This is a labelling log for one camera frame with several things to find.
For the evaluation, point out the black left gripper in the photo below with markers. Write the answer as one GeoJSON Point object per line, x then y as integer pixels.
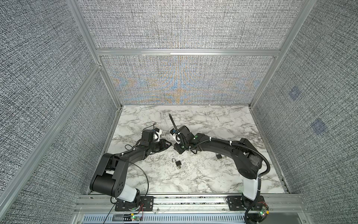
{"type": "Point", "coordinates": [163, 145]}

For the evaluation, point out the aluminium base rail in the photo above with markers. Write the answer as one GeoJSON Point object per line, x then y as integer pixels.
{"type": "Point", "coordinates": [194, 203]}

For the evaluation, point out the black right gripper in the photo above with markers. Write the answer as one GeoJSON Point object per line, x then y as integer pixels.
{"type": "Point", "coordinates": [175, 147]}

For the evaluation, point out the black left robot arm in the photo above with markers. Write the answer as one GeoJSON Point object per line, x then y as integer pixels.
{"type": "Point", "coordinates": [111, 173]}

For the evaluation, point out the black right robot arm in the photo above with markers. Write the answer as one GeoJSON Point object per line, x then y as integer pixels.
{"type": "Point", "coordinates": [188, 138]}

